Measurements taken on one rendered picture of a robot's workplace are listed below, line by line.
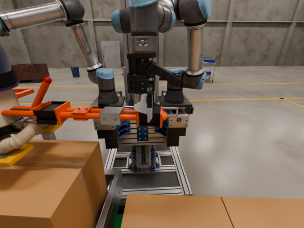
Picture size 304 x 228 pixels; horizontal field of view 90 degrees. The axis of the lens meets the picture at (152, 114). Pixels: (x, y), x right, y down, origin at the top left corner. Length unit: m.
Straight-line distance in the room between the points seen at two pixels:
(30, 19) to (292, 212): 1.72
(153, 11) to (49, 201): 0.66
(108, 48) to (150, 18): 10.67
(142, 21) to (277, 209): 1.21
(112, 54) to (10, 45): 6.40
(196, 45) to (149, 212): 0.98
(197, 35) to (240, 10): 12.03
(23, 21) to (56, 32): 11.34
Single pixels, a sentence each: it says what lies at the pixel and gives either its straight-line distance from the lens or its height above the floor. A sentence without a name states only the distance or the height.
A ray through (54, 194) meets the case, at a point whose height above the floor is 0.95.
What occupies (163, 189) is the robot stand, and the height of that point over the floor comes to 0.21.
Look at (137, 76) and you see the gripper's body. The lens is 0.46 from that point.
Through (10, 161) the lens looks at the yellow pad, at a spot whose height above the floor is 1.09.
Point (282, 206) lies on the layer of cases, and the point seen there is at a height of 0.54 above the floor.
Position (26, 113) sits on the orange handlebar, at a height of 1.21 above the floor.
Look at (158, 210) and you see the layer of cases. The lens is 1.05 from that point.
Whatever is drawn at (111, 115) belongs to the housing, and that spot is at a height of 1.21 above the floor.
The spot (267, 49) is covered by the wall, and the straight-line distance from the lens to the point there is 14.17.
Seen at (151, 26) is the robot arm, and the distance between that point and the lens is 0.46.
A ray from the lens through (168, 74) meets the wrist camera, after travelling 0.47.
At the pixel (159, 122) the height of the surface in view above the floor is 1.19.
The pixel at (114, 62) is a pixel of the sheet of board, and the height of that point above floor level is 0.37.
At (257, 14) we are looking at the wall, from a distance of 13.51.
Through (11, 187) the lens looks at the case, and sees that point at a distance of 0.80.
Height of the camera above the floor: 1.42
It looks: 24 degrees down
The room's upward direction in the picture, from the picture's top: straight up
